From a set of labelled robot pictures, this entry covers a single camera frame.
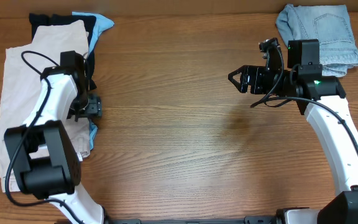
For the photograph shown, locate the light blue shirt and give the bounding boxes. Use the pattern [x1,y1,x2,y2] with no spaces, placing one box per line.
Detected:
[71,11,114,151]

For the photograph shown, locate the beige shorts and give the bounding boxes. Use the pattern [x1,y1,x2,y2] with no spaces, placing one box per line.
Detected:
[0,20,88,191]

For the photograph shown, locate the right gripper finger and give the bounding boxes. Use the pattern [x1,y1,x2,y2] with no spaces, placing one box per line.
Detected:
[228,74,241,92]
[228,66,244,78]

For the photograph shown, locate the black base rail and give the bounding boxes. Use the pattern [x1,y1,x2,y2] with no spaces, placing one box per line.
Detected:
[104,215,283,224]

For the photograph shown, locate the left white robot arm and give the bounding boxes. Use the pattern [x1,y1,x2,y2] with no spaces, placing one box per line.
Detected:
[4,51,109,223]

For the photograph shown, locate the black garment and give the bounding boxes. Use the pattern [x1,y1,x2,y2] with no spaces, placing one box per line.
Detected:
[29,13,97,90]

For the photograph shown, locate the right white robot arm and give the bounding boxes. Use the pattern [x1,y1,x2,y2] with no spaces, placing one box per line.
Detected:
[228,38,358,223]

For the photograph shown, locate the folded blue jeans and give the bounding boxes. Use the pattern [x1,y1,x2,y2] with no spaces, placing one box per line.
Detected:
[275,4,358,77]

